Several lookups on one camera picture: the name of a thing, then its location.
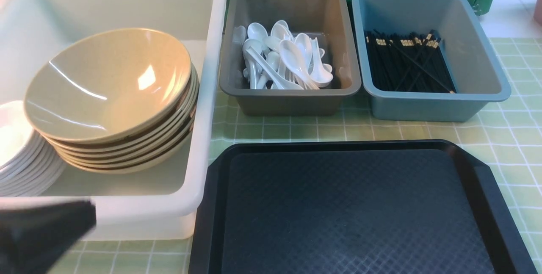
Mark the stack of white plates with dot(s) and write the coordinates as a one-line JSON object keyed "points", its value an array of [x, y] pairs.
{"points": [[29, 164]]}

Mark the pile of white spoons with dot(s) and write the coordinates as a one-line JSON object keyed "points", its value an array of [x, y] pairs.
{"points": [[267, 65]]}

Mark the stack of tan bowls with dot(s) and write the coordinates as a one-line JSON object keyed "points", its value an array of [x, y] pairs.
{"points": [[139, 151]]}

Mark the pile of black chopsticks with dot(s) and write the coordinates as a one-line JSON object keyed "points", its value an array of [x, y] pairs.
{"points": [[408, 63]]}

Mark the black serving tray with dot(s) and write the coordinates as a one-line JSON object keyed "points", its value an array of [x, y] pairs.
{"points": [[354, 207]]}

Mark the large white plastic tub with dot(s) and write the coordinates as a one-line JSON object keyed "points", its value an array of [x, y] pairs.
{"points": [[156, 203]]}

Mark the blue plastic bin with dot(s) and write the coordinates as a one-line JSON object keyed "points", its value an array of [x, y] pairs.
{"points": [[476, 72]]}

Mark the tan noodle bowl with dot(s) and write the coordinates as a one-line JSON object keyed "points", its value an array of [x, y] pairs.
{"points": [[108, 85]]}

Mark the grey plastic bin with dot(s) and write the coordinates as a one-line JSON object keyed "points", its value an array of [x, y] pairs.
{"points": [[327, 20]]}

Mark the white soup spoon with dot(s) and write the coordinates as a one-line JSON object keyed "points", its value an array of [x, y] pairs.
{"points": [[296, 60]]}

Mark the green checkered tablecloth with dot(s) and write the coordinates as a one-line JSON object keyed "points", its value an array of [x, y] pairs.
{"points": [[505, 135]]}

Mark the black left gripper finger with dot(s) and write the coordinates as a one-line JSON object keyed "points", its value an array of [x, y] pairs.
{"points": [[33, 239]]}

